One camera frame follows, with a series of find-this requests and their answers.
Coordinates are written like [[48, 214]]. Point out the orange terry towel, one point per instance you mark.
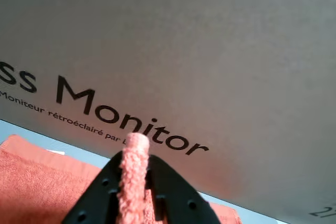
[[39, 182]]

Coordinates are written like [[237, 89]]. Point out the grey plastic mat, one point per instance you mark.
[[78, 154]]

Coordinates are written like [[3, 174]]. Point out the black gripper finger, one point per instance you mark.
[[178, 203], [102, 197]]

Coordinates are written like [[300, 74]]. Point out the brown cardboard monitor box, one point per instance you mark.
[[183, 51]]

